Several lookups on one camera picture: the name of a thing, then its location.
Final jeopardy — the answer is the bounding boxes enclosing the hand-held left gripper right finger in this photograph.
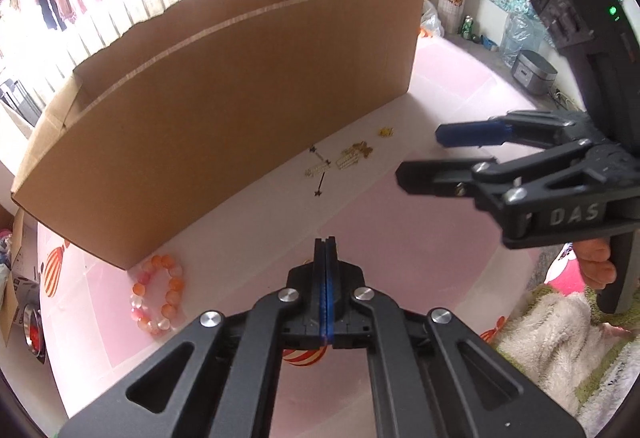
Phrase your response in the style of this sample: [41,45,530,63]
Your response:
[325,237,591,438]

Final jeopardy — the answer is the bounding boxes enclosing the large brown cardboard box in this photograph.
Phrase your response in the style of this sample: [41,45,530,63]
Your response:
[11,0,426,271]

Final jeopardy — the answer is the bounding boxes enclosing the steel bowl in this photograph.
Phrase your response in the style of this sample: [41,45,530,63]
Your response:
[22,305,48,361]

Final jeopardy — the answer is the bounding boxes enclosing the grey small appliance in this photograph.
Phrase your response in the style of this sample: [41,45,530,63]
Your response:
[511,49,558,96]

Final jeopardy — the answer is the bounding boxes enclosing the orange pink bead bracelet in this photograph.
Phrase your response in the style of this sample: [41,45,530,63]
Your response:
[130,254,187,335]

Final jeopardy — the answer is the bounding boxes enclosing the pink cartoon print cloth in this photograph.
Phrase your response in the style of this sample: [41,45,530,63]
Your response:
[545,243,586,299]

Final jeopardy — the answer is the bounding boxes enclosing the black metal rack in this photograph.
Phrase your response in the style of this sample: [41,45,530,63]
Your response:
[0,78,43,126]

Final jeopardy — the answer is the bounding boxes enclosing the person's right forearm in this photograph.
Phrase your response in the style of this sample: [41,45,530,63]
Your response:
[492,285,638,438]

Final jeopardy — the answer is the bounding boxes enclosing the small cluttered cardboard box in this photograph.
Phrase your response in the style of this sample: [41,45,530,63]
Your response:
[0,208,26,349]

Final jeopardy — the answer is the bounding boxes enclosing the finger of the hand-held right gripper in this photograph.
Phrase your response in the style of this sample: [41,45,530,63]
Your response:
[435,111,596,150]
[395,138,597,215]

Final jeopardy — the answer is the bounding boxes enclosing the person's right hand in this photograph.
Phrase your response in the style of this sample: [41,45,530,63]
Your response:
[575,238,617,291]

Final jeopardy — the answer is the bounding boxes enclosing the clear plastic bag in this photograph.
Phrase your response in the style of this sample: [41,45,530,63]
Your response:
[500,13,546,69]

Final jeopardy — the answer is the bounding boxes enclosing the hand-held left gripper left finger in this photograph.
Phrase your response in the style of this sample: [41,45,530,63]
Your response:
[60,237,327,438]

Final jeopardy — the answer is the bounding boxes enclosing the white plastic bag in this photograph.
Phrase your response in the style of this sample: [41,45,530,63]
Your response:
[417,0,445,39]

